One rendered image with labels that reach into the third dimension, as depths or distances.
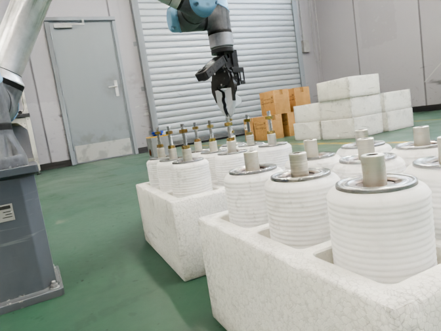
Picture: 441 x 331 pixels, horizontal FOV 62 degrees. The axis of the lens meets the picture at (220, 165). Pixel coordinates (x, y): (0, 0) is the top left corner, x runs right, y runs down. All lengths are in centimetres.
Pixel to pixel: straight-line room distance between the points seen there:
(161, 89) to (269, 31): 243
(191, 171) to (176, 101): 539
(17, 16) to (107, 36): 507
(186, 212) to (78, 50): 533
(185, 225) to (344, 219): 50
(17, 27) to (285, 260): 90
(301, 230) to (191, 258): 42
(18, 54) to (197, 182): 57
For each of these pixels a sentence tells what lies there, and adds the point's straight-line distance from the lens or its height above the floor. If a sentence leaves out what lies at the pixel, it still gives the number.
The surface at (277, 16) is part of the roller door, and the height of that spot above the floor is 209.
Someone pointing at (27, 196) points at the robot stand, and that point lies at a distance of 91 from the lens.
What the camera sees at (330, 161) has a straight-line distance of 61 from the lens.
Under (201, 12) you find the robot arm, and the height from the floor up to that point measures 62.
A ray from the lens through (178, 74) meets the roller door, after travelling 628.
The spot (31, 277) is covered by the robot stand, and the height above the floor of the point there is 6.
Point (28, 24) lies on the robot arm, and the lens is 111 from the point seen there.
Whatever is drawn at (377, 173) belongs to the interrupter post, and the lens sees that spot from 38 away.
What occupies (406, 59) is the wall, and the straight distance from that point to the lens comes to 673.
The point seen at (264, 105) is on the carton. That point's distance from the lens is 484.
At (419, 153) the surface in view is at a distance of 61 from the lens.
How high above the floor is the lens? 34
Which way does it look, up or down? 7 degrees down
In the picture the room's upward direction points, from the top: 9 degrees counter-clockwise
